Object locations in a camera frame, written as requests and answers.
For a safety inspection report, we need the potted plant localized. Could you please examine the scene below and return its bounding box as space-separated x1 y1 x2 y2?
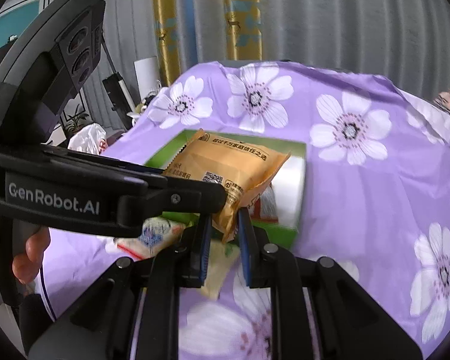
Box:
65 104 90 137

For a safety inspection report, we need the person's left hand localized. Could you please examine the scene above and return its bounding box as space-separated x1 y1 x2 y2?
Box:
12 227 51 284

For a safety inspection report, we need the grey curtain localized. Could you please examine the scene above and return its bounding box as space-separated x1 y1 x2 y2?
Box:
83 0 450 130

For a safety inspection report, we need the green cardboard box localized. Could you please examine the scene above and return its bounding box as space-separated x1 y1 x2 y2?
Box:
143 128 309 251

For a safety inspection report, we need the yellow blue curtain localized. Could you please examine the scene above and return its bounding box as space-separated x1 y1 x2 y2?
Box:
153 0 263 85

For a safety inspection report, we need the cream red-edged snack packet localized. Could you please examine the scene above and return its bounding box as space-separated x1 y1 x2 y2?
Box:
113 217 187 260

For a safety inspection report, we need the white plastic bag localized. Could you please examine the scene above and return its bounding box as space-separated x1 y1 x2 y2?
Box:
68 123 108 155

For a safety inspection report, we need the white cylinder bin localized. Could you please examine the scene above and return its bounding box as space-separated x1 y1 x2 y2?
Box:
134 56 161 105

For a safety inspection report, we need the orange yellow snack packet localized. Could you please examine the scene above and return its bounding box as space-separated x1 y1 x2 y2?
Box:
164 129 290 243

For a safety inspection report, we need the green white snack packet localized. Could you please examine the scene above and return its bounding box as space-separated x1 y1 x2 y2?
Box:
200 240 240 301

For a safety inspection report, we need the red grey snack packet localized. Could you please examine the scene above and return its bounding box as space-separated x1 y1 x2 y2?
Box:
249 184 279 223

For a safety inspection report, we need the black floor lamp stand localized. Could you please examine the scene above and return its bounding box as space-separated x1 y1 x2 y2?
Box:
100 36 136 129

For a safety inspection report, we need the purple floral tablecloth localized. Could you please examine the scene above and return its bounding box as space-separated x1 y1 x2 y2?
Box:
40 59 450 360

